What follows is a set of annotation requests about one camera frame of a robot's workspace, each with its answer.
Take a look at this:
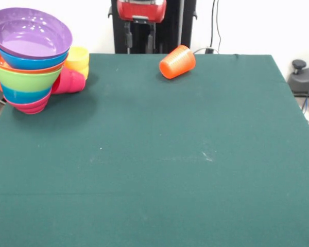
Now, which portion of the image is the large blue bowl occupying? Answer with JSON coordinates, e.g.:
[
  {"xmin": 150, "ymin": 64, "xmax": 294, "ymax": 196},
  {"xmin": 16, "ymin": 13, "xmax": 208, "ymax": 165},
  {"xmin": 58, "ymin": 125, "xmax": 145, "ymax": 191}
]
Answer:
[{"xmin": 0, "ymin": 43, "xmax": 69, "ymax": 70}]

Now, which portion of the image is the pink bowl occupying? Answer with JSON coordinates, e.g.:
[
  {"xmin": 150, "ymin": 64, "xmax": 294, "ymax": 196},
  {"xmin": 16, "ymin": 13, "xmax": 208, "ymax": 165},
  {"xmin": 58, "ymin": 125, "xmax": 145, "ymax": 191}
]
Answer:
[{"xmin": 4, "ymin": 89, "xmax": 53, "ymax": 115}]

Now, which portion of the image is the purple bowl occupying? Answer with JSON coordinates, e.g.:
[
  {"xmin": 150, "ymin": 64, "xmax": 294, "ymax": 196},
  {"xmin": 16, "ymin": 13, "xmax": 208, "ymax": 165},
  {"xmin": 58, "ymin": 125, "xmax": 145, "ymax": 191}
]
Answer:
[{"xmin": 0, "ymin": 7, "xmax": 74, "ymax": 59}]

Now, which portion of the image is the black wall cable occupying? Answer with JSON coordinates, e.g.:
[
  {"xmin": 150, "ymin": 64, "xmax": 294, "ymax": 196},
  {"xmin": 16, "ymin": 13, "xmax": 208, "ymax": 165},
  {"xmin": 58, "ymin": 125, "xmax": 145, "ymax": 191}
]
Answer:
[{"xmin": 210, "ymin": 0, "xmax": 222, "ymax": 54}]

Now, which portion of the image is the yellow cup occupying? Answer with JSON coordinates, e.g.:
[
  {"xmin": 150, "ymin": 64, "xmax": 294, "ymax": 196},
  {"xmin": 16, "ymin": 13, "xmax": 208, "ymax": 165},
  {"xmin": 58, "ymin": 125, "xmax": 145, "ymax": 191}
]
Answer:
[{"xmin": 63, "ymin": 46, "xmax": 90, "ymax": 80}]

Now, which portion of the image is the pink cup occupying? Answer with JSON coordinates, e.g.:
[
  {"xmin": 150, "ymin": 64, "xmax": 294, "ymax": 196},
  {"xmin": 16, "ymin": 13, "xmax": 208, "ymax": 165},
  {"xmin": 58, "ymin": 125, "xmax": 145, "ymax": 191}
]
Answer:
[{"xmin": 51, "ymin": 66, "xmax": 87, "ymax": 95}]

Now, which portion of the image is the green bowl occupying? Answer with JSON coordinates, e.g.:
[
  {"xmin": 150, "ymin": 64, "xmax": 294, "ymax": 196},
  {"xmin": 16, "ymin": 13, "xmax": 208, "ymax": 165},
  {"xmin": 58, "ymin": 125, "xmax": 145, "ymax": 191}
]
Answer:
[{"xmin": 0, "ymin": 63, "xmax": 62, "ymax": 93}]

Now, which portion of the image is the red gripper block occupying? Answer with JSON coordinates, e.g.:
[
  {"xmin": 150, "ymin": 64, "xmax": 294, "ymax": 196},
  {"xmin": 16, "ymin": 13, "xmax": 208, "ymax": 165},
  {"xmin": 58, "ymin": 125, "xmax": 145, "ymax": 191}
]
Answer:
[{"xmin": 117, "ymin": 0, "xmax": 167, "ymax": 52}]

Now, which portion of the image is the orange cup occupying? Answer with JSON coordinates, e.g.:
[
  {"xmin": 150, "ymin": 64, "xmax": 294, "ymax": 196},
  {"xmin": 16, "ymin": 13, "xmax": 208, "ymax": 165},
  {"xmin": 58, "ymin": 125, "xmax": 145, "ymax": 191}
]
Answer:
[{"xmin": 159, "ymin": 45, "xmax": 196, "ymax": 80}]

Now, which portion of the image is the dark green tablecloth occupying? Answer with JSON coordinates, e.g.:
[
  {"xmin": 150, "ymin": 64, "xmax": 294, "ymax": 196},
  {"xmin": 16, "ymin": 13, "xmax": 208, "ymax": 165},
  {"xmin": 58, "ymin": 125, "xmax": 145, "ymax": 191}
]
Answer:
[{"xmin": 0, "ymin": 52, "xmax": 309, "ymax": 247}]

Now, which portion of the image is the small blue bowl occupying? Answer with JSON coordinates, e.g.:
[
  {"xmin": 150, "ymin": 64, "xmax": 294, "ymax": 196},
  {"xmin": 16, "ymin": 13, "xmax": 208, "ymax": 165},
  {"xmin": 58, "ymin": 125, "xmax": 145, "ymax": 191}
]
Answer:
[{"xmin": 1, "ymin": 83, "xmax": 53, "ymax": 104}]

